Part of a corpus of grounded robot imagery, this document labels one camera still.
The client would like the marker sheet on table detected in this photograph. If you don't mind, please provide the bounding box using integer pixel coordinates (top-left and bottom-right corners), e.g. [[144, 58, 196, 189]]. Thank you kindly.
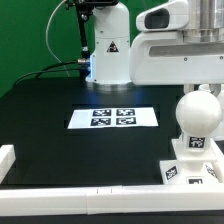
[[68, 107, 158, 129]]

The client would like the white right fence bar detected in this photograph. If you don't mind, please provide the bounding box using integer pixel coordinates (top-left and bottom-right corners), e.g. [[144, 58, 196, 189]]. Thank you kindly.
[[209, 139, 224, 184]]

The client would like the grey cable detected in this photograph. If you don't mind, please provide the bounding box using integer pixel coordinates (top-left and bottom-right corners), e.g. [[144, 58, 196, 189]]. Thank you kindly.
[[45, 0, 72, 78]]

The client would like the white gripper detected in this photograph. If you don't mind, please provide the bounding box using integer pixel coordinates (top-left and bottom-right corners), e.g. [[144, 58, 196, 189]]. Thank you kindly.
[[129, 31, 224, 97]]

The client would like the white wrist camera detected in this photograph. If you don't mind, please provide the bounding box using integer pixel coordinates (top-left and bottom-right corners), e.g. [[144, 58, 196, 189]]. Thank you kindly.
[[136, 0, 189, 32]]

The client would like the black cable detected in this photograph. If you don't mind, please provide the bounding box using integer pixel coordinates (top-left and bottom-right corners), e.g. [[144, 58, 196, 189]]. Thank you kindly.
[[12, 60, 88, 87]]

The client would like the black camera stand pole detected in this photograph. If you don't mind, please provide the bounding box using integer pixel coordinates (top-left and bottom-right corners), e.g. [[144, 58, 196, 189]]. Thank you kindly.
[[64, 0, 93, 79]]

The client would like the white square lamp base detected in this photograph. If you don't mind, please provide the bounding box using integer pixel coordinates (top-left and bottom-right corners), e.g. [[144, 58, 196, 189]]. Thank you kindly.
[[159, 139, 220, 185]]

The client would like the white left fence bar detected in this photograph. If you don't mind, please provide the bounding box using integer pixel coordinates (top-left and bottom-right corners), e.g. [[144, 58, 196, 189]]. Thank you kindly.
[[0, 145, 16, 184]]

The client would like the white lamp bulb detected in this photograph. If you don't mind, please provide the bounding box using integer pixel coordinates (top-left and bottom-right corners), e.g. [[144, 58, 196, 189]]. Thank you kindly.
[[175, 90, 224, 154]]

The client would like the white lamp shade with markers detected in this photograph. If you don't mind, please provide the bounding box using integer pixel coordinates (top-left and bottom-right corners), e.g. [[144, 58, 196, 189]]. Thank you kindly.
[[199, 84, 224, 141]]

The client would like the white fence bar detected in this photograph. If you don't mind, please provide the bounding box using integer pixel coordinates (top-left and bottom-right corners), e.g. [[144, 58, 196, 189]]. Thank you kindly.
[[0, 184, 224, 217], [209, 139, 224, 184], [0, 145, 16, 184]]

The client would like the white front fence bar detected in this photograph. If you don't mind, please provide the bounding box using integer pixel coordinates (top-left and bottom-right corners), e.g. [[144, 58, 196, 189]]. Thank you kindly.
[[0, 184, 224, 217]]

